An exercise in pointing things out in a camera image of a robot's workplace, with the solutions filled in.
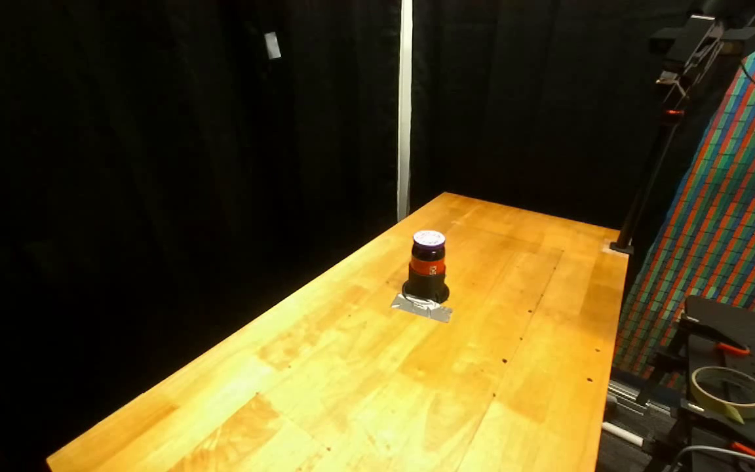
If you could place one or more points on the dark upside-down cup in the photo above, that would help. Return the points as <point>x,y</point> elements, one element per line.
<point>429,278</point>

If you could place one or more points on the grey tape patch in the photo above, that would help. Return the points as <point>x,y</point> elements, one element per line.
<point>422,308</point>

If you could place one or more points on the small white tag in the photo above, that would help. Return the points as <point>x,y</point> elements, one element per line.
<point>274,46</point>

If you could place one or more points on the white vertical pole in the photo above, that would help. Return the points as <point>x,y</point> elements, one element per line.
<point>405,108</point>

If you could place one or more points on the colourful patterned panel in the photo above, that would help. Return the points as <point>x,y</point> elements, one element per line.
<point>706,241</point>

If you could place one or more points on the roll of masking tape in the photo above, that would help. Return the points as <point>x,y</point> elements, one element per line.
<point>725,391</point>

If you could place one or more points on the black side cart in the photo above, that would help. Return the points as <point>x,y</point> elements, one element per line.
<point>695,408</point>

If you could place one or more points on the black clamp with orange handle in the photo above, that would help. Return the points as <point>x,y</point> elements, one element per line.
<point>719,340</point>

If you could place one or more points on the black camera tripod stand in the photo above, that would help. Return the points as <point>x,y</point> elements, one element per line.
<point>671,108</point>

